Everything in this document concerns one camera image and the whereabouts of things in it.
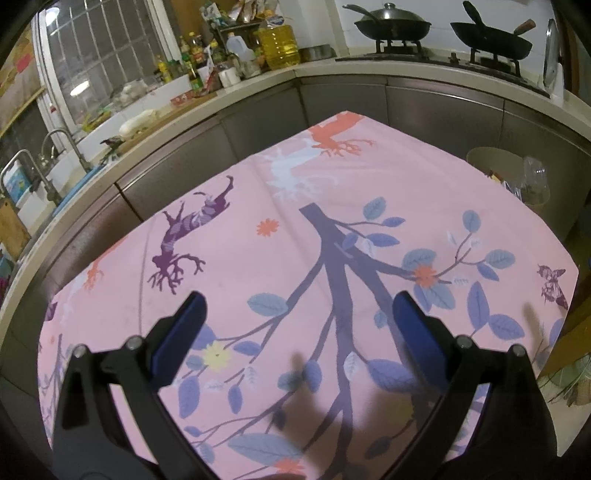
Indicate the large cooking oil bottle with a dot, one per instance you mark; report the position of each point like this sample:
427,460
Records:
279,46

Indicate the group of condiment bottles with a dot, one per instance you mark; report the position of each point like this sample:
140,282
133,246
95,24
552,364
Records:
198,60

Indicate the beige trash bin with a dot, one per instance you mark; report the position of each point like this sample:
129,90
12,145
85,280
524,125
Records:
489,161

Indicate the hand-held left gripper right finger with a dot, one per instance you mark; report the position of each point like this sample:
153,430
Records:
415,327

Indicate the pink floral tablecloth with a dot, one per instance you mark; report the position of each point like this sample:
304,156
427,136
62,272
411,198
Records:
277,258

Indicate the gas stove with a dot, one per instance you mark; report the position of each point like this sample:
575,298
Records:
438,62

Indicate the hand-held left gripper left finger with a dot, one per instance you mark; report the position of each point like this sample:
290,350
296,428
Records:
184,323

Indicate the wall poster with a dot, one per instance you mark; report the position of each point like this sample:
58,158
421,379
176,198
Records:
18,83

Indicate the wok with lid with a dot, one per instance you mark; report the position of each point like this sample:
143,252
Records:
392,27

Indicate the kitchen counter with steel cabinets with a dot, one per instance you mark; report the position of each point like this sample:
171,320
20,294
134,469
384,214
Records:
194,161

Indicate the glass pot lid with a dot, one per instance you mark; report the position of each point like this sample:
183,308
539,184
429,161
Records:
550,55

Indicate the window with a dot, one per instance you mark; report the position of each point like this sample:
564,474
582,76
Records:
101,60

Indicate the steel bowl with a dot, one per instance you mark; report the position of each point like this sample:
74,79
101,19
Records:
318,53

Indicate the white radish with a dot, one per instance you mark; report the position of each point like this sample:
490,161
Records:
136,122

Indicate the white jug with blue label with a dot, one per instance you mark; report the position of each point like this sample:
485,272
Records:
16,184

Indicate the black frying pan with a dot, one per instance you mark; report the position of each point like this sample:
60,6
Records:
489,44

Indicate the flat wooden chopping board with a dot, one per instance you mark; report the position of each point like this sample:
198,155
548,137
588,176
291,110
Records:
166,116

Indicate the steel faucet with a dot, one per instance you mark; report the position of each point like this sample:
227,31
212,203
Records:
39,177
83,159

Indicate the upright wooden cutting board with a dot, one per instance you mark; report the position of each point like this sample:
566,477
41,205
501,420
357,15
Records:
11,228

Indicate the white plastic jug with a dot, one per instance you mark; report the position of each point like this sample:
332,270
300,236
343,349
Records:
238,48

